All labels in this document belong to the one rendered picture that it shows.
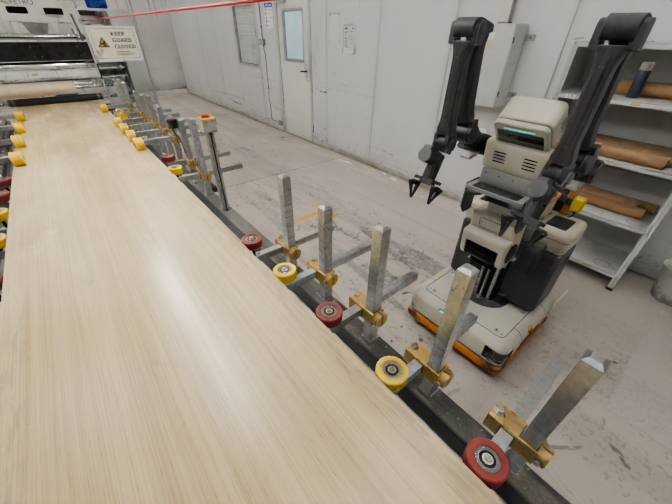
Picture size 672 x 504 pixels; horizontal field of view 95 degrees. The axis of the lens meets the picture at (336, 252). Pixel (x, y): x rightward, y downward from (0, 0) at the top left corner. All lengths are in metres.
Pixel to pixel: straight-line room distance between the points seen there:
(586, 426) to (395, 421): 1.50
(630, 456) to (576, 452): 0.24
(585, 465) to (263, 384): 1.60
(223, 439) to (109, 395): 0.30
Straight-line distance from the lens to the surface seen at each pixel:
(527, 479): 1.04
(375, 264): 0.88
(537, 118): 1.42
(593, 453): 2.09
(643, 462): 2.20
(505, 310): 2.06
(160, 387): 0.88
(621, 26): 1.17
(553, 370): 1.07
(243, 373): 0.83
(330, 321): 0.90
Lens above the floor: 1.58
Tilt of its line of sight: 36 degrees down
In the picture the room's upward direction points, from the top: 1 degrees clockwise
